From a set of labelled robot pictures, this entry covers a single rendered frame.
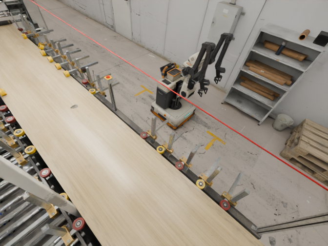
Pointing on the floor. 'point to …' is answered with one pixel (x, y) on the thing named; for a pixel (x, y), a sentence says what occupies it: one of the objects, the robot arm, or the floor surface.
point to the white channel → (34, 186)
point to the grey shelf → (279, 60)
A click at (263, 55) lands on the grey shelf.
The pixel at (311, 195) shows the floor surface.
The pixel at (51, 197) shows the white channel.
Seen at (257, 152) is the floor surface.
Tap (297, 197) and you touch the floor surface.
